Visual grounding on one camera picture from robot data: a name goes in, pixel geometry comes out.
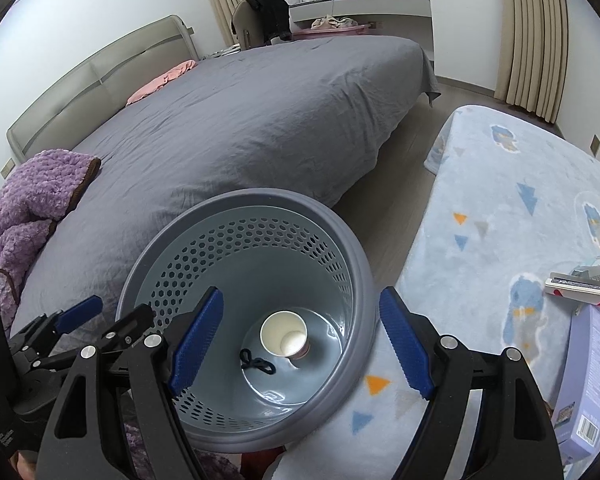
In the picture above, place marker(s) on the white desk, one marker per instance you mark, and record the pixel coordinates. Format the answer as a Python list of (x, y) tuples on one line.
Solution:
[(400, 10)]

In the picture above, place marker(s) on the long purple cardboard box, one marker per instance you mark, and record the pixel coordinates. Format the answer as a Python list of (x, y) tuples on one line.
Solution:
[(587, 360)]

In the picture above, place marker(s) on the beige upholstered headboard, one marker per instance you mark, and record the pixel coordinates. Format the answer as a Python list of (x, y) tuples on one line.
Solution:
[(105, 70)]

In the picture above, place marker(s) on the purple fleece blanket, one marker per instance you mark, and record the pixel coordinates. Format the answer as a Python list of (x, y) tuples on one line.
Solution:
[(35, 185)]

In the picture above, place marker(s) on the wall socket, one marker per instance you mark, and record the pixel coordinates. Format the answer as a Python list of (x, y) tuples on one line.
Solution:
[(8, 167), (596, 143)]

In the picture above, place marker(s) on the bed with grey sheet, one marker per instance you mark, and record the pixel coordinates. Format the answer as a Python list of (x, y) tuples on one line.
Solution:
[(255, 120)]

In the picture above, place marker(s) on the beige chair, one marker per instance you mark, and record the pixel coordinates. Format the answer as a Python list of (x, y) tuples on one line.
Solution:
[(242, 27)]

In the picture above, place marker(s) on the black jacket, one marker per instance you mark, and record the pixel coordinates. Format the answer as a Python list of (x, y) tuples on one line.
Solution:
[(272, 15)]

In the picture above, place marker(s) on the light blue printed blanket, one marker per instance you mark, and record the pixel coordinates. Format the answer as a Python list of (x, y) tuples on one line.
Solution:
[(480, 185)]

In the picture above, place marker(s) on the pink pillow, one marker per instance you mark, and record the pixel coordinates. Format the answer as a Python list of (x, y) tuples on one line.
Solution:
[(160, 82)]

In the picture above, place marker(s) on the slim white box red hearts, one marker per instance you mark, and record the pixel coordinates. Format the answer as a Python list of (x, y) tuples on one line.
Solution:
[(580, 292)]

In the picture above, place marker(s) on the grey perforated plastic waste basket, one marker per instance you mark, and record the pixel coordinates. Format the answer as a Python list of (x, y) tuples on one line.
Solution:
[(230, 240)]

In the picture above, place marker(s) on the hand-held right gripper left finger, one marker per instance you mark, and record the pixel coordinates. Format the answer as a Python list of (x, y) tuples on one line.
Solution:
[(197, 340)]

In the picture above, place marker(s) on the pink plastic basin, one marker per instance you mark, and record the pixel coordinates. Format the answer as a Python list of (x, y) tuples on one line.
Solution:
[(330, 33)]

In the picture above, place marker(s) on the white paper cup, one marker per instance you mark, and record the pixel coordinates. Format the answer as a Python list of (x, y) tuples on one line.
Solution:
[(280, 332)]

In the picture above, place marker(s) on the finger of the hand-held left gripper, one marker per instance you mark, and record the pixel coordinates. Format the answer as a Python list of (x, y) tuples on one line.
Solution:
[(82, 312), (130, 322)]

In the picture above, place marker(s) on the person's left hand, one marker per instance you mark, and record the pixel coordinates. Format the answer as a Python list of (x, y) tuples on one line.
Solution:
[(22, 467)]

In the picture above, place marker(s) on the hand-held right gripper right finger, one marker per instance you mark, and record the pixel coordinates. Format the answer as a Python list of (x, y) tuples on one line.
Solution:
[(405, 342)]

